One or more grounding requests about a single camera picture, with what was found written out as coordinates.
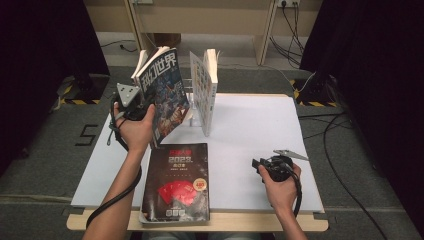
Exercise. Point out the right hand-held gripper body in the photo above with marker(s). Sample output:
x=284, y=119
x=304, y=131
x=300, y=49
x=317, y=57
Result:
x=281, y=168

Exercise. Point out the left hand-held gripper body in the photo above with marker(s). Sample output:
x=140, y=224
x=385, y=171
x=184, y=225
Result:
x=128, y=96

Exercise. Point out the clear acrylic book rack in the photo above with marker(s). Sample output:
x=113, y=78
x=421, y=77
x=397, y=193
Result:
x=191, y=120

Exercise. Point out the thick white picture-grid book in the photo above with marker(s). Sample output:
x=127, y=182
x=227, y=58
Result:
x=203, y=90

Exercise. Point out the black magazine with red print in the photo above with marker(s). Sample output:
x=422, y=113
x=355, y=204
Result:
x=173, y=173

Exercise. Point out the person's right hand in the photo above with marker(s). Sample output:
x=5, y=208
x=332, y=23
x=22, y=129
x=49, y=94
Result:
x=283, y=195

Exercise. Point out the person's left hand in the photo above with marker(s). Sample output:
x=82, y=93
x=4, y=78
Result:
x=136, y=133

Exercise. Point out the white table sheet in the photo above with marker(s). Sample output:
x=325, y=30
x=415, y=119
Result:
x=250, y=150

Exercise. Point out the black stand base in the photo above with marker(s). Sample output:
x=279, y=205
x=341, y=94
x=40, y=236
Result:
x=90, y=88
x=316, y=91

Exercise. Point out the yellow-black hazard tape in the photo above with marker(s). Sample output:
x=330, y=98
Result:
x=316, y=104
x=80, y=102

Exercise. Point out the light wooden table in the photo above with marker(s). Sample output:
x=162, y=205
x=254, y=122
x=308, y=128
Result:
x=266, y=223

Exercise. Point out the white power strip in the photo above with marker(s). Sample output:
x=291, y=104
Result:
x=141, y=1

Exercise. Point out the black curtain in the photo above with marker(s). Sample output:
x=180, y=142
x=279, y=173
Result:
x=383, y=66
x=33, y=50

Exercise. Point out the beige wooden desk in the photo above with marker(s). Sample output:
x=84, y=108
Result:
x=233, y=20

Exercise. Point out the wall power socket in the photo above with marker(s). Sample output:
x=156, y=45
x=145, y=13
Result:
x=288, y=3

